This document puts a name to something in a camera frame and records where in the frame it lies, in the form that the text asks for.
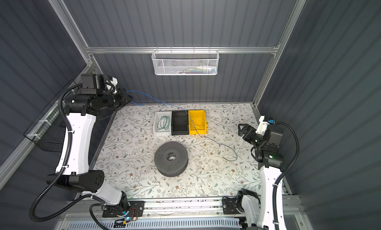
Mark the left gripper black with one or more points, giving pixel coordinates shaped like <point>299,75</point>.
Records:
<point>123,97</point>

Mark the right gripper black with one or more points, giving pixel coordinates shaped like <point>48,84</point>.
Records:
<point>248,128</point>

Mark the grey perforated spool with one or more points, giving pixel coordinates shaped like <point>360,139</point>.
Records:
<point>171,159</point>

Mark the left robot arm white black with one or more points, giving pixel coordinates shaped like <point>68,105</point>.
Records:
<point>80,107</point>

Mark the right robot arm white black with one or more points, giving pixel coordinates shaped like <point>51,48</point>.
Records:
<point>264,212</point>

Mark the white plastic bin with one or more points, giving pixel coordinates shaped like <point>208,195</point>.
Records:
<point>162,123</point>

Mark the yellow plastic bin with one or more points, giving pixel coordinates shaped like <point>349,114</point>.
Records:
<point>197,122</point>

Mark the black plastic bin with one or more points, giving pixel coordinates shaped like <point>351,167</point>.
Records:
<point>179,123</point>

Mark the white vented strip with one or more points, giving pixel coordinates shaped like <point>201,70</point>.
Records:
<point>220,223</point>

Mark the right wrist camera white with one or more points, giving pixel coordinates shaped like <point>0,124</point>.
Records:
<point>264,122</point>

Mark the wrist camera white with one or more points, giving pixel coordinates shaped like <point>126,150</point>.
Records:
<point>111,84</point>
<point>264,122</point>

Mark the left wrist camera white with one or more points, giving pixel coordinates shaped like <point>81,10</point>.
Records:
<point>111,84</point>

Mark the white wire mesh basket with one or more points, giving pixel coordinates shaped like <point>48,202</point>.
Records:
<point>185,64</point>

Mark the black wire basket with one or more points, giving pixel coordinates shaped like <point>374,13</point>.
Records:
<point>48,130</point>

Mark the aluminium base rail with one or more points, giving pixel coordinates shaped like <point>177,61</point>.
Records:
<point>178,208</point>

